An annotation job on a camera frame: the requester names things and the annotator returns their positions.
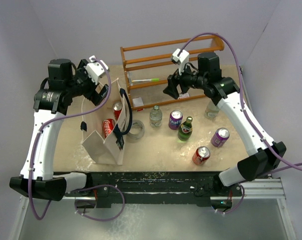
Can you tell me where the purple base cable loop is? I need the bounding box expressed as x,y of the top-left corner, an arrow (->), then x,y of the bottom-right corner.
74,184 -> 126,222

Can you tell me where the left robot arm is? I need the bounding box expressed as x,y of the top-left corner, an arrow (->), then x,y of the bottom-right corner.
9,56 -> 110,201

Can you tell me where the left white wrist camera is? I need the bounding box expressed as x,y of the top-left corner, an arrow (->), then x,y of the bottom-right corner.
85,55 -> 109,85

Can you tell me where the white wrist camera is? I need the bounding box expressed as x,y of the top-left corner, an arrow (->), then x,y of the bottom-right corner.
171,48 -> 189,75
85,55 -> 109,85

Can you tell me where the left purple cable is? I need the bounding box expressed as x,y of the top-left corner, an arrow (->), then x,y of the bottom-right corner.
28,57 -> 112,221

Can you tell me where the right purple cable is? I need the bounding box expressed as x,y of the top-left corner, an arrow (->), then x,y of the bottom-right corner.
179,32 -> 302,173

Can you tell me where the small red white packet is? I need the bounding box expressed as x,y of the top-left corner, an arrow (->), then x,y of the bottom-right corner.
179,93 -> 189,99

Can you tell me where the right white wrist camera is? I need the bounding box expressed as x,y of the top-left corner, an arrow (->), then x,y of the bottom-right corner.
171,48 -> 189,75

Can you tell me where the orange wooden shelf rack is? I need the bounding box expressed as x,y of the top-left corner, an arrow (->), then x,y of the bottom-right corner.
120,32 -> 225,112

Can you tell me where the clear glass bottle green cap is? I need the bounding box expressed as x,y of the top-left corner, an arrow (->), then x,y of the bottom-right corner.
149,105 -> 163,128

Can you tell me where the beige canvas tote bag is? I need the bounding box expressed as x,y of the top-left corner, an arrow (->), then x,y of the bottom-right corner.
81,79 -> 133,165

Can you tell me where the clear tape roll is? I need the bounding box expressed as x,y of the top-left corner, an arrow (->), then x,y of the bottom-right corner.
128,120 -> 145,140

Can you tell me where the purple Fanta can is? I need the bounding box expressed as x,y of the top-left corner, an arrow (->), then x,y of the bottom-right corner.
168,110 -> 183,130

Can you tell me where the red cola can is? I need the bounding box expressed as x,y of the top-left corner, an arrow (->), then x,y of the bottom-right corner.
192,146 -> 211,166
112,101 -> 123,120
102,118 -> 115,138

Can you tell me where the green and white pen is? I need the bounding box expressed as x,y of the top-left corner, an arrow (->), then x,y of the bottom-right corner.
131,78 -> 160,83

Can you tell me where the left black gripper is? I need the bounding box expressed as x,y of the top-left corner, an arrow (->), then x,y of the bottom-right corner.
66,60 -> 109,106

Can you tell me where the white card on shelf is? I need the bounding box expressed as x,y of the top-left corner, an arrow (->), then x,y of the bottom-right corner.
132,97 -> 144,107

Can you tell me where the purple soda can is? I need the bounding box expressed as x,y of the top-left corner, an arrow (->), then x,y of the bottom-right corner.
211,127 -> 230,148

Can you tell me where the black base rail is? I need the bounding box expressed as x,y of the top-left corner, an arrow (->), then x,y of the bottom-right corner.
66,171 -> 242,208

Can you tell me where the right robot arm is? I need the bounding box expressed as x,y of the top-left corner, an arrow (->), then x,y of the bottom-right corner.
163,49 -> 286,196

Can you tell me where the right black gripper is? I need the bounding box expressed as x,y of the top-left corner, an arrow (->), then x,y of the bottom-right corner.
163,59 -> 207,100

